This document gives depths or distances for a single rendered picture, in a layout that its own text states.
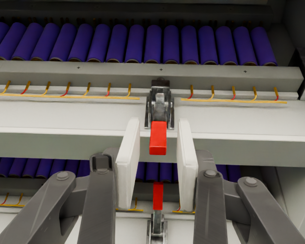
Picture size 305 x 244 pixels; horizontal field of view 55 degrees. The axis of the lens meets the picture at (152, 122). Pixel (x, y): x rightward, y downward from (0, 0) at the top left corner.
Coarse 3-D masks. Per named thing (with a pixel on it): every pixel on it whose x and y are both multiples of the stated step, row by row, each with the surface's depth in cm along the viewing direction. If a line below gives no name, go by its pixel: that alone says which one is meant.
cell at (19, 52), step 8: (32, 24) 35; (32, 32) 34; (40, 32) 35; (24, 40) 33; (32, 40) 33; (16, 48) 32; (24, 48) 32; (32, 48) 33; (16, 56) 31; (24, 56) 31
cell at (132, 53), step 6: (132, 30) 34; (138, 30) 34; (144, 30) 35; (132, 36) 33; (138, 36) 33; (132, 42) 32; (138, 42) 33; (132, 48) 32; (138, 48) 32; (126, 54) 32; (132, 54) 31; (138, 54) 31; (126, 60) 31; (132, 60) 31; (138, 60) 31
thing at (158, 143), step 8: (160, 96) 26; (160, 104) 26; (160, 112) 25; (160, 120) 24; (152, 128) 22; (160, 128) 22; (152, 136) 21; (160, 136) 21; (152, 144) 21; (160, 144) 21; (152, 152) 21; (160, 152) 21
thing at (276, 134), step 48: (48, 0) 37; (96, 0) 37; (144, 0) 37; (192, 0) 36; (240, 0) 36; (288, 48) 35; (0, 96) 30; (144, 96) 30; (0, 144) 29; (48, 144) 28; (96, 144) 28; (144, 144) 28; (240, 144) 27; (288, 144) 27
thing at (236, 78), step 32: (0, 64) 30; (32, 64) 30; (64, 64) 29; (96, 64) 29; (128, 64) 29; (160, 64) 29; (192, 64) 29; (32, 96) 29; (64, 96) 29; (96, 96) 29; (256, 96) 28
